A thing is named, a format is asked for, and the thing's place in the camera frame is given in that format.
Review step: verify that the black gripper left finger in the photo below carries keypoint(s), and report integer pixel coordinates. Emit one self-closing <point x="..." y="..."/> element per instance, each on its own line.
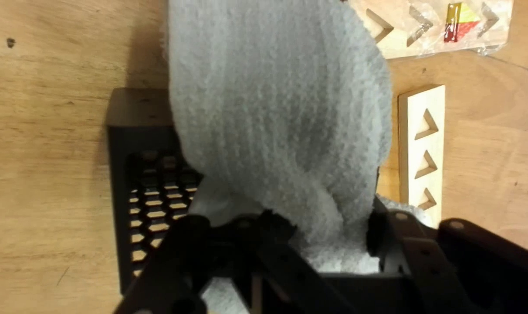
<point x="195" y="252"/>

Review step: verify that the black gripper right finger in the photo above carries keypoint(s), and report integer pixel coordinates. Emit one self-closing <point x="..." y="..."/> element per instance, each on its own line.
<point x="458" y="267"/>

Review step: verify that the white towel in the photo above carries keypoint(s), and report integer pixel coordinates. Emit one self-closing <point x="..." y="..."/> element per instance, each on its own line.
<point x="283" y="105"/>

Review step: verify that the black perforated holder box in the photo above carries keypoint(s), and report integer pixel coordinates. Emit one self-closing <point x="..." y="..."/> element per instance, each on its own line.
<point x="153" y="185"/>

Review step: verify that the short wooden puzzle board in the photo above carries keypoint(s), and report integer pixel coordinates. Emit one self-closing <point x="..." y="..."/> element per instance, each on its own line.
<point x="421" y="131"/>

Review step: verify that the long wooden puzzle board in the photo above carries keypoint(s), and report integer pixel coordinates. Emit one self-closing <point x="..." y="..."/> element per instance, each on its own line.
<point x="407" y="28"/>

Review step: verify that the red yellow triangle piece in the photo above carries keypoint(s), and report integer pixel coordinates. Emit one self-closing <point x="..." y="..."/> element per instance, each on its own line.
<point x="459" y="21"/>

